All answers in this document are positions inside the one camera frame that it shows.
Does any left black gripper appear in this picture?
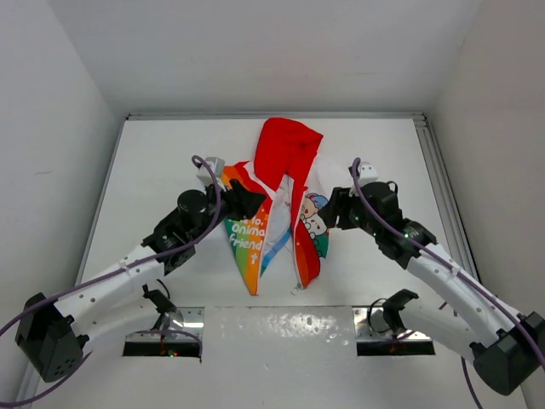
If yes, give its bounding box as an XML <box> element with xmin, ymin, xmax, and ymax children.
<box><xmin>188</xmin><ymin>176</ymin><xmax>264</xmax><ymax>244</ymax></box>

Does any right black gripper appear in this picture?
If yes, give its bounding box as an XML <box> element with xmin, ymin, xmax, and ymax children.
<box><xmin>318</xmin><ymin>186</ymin><xmax>381</xmax><ymax>237</ymax></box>

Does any rainbow red child jacket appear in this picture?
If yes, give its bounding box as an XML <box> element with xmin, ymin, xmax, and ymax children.
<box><xmin>221</xmin><ymin>118</ymin><xmax>336</xmax><ymax>296</ymax></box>

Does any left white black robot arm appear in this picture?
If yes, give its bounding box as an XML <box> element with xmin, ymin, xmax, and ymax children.
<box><xmin>15</xmin><ymin>180</ymin><xmax>266</xmax><ymax>383</ymax></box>

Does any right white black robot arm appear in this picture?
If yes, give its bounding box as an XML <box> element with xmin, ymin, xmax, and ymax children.
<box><xmin>318</xmin><ymin>181</ymin><xmax>544</xmax><ymax>395</ymax></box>

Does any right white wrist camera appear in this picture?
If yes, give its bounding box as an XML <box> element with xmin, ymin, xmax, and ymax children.
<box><xmin>357</xmin><ymin>161</ymin><xmax>378</xmax><ymax>184</ymax></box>

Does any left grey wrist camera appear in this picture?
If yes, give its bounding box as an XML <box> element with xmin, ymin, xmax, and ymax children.
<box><xmin>197</xmin><ymin>157</ymin><xmax>225</xmax><ymax>190</ymax></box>

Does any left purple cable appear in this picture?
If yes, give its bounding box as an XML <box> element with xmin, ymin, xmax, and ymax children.
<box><xmin>0</xmin><ymin>154</ymin><xmax>223</xmax><ymax>406</ymax></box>

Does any purple cable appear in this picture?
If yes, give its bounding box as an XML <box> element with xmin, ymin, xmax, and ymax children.
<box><xmin>0</xmin><ymin>154</ymin><xmax>223</xmax><ymax>406</ymax></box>
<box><xmin>350</xmin><ymin>157</ymin><xmax>545</xmax><ymax>409</ymax></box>

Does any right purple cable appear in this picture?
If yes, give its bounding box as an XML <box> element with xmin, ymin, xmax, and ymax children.
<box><xmin>350</xmin><ymin>157</ymin><xmax>545</xmax><ymax>409</ymax></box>

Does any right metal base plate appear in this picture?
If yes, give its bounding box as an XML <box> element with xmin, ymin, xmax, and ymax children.
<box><xmin>353</xmin><ymin>306</ymin><xmax>431</xmax><ymax>343</ymax></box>

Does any metal base plate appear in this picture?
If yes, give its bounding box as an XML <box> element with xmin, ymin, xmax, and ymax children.
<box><xmin>353</xmin><ymin>306</ymin><xmax>431</xmax><ymax>343</ymax></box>
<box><xmin>125</xmin><ymin>308</ymin><xmax>204</xmax><ymax>343</ymax></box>

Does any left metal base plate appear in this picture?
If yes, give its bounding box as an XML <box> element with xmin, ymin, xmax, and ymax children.
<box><xmin>125</xmin><ymin>308</ymin><xmax>204</xmax><ymax>343</ymax></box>

